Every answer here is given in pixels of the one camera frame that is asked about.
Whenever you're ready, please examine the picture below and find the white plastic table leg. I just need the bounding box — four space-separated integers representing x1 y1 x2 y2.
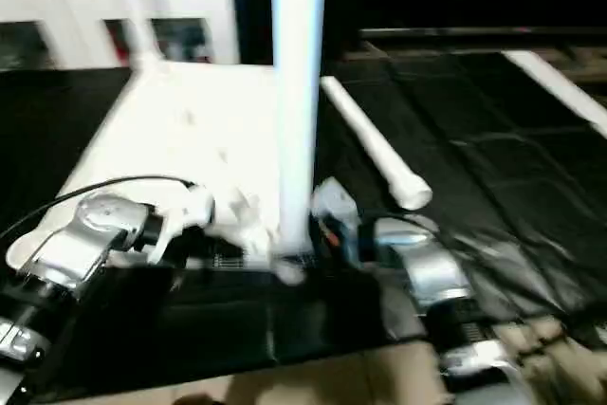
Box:
102 0 160 72
320 75 434 212
268 0 329 268

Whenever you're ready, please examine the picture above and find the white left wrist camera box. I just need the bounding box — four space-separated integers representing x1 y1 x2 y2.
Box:
161 185 263 259

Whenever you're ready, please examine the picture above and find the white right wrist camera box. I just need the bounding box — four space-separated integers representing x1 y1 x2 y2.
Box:
311 177 359 231

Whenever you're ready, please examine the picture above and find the dark low furniture silver edge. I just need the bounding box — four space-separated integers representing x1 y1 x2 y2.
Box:
359 26 607 48

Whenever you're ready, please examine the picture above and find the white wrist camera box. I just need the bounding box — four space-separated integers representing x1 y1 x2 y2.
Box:
311 177 359 231
161 185 263 259

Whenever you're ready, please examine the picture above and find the black work mat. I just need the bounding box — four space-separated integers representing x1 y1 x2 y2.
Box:
0 49 607 396

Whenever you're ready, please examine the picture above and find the crumpled black plastic sheet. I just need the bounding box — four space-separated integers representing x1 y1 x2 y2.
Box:
322 54 607 349

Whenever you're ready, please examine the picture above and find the white plastic table top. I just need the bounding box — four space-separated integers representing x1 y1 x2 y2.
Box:
5 59 314 285

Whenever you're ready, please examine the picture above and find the white cabinet with glass doors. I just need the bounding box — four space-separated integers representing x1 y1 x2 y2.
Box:
0 0 238 71

